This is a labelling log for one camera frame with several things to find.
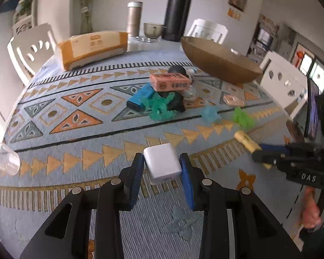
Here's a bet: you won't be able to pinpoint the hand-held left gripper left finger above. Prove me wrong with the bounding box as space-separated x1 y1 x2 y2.
19 153 145 259

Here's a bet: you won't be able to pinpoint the copper round trinket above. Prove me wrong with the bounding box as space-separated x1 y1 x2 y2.
223 95 245 107

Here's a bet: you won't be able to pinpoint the teal plastic toy pieces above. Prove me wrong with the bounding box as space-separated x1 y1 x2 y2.
141 92 179 121

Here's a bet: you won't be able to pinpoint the light blue plastic toy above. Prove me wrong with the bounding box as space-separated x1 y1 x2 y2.
202 105 220 122

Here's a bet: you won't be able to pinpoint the golden ribbed bowl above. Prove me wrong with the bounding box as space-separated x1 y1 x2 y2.
180 36 264 85

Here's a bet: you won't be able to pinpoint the orange tissue pack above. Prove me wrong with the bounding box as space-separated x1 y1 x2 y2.
56 32 129 71

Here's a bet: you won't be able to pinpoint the pink eraser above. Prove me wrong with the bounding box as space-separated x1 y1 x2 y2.
149 73 192 92

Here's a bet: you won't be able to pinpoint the white plastic chair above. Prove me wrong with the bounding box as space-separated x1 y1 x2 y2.
186 19 229 45
259 51 308 119
7 23 57 87

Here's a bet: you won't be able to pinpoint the glass vase with green plants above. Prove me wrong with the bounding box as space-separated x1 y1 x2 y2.
71 0 110 34

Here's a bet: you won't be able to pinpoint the orange wall decoration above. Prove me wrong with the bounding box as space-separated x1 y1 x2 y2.
227 8 241 20

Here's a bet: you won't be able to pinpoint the glass saucer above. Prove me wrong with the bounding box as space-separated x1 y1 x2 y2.
138 36 162 44

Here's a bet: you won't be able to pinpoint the silver thermos flask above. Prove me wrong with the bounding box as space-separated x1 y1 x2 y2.
126 2 143 38

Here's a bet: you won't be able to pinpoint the dark-headed doll figurine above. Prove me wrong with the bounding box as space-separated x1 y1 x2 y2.
169 65 197 80

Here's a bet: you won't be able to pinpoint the clear plastic cup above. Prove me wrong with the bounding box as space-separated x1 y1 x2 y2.
0 144 21 174

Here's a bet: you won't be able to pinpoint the small metal bowl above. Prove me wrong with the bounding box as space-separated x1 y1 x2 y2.
144 22 166 39

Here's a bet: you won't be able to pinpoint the blue rectangular box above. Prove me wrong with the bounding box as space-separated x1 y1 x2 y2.
127 82 155 111

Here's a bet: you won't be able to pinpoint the white carved shelf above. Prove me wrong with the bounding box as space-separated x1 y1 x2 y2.
12 0 38 37

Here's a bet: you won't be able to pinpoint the white plastic spool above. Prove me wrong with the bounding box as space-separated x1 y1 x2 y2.
184 85 198 100

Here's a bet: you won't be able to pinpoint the yellow cylinder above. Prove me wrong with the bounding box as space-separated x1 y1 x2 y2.
233 130 273 169

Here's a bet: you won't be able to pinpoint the black thermos flask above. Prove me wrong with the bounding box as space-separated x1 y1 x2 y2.
162 0 193 42

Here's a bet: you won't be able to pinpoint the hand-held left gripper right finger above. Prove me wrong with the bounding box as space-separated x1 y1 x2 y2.
179 153 304 259

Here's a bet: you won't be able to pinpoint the bright green plastic toy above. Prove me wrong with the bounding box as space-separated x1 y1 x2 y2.
232 107 256 128

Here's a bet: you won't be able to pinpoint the cluttered shelf unit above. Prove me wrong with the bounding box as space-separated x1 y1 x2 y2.
247 13 280 62

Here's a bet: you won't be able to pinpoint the black figurine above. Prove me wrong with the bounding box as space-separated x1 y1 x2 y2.
162 90 186 112

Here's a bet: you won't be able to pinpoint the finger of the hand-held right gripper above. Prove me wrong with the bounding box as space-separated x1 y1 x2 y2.
259 142 318 156
252 151 292 168

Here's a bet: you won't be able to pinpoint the white USB charger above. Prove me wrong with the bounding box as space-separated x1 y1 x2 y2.
143 137 183 186

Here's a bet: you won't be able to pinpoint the framed wall picture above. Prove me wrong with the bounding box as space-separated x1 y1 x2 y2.
229 0 247 12

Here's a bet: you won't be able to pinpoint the person's right hand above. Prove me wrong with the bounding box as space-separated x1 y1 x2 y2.
302 186 324 229

